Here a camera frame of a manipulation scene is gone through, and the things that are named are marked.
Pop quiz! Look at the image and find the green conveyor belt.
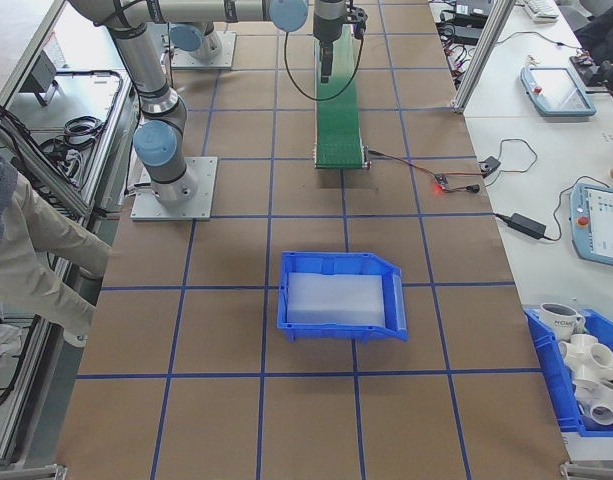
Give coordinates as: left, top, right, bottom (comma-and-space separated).
313, 23, 371, 171

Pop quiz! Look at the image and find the power strip with red switches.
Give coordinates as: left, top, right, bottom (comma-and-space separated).
441, 42, 476, 84

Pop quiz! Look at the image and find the medium black power adapter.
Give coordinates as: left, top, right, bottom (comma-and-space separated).
438, 23, 485, 43

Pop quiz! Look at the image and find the large black power adapter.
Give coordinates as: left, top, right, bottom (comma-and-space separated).
453, 0, 493, 16

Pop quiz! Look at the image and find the red black power lead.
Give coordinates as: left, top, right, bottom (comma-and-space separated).
445, 172, 482, 195

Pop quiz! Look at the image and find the white keyboard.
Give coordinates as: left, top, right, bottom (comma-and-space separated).
524, 0, 561, 22

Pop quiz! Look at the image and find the blue grey teach pendant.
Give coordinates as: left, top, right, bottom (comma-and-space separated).
568, 180, 613, 267
519, 64, 598, 119

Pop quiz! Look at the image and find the small black power adapter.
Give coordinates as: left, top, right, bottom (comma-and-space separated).
508, 213, 548, 239

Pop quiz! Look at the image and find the blue open-front plastic bin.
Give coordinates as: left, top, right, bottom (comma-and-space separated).
276, 251, 410, 344

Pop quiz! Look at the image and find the grey metal box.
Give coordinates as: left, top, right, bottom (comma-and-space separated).
18, 49, 63, 107

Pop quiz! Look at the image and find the person in beige trousers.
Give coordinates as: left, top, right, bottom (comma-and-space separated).
0, 144, 112, 347

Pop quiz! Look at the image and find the white printed mug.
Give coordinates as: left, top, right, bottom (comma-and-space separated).
538, 302, 586, 342

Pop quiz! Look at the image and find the blue plastic storage bin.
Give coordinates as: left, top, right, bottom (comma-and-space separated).
523, 307, 613, 439

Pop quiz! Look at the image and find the white pipe cross fitting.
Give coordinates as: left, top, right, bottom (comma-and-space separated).
557, 332, 613, 385

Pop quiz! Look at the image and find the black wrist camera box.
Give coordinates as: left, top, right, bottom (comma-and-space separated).
346, 5, 368, 40

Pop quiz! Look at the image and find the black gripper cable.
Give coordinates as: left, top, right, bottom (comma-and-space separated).
284, 27, 366, 104

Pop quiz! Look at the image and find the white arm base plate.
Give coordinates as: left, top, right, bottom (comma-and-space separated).
129, 156, 220, 222
170, 31, 237, 70

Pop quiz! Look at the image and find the red black conveyor wire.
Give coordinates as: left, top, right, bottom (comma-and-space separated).
368, 148, 437, 177

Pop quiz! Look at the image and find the aluminium frame post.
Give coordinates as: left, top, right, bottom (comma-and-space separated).
453, 0, 511, 114

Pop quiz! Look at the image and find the thin black desk cable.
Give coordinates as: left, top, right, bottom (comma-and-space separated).
499, 30, 585, 51

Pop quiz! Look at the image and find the thin black switch cable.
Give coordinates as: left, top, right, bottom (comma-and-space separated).
484, 138, 538, 189

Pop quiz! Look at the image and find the metal bar V-shaped frame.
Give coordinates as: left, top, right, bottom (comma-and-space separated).
0, 0, 140, 469

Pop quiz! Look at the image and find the black cable bundle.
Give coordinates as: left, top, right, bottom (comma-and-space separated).
62, 116, 109, 148

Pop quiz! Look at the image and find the thin black adapter cable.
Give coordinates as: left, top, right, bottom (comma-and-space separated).
493, 189, 573, 242

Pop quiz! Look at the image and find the aluminium frame bar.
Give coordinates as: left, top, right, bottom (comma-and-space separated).
559, 460, 613, 480
0, 462, 68, 480

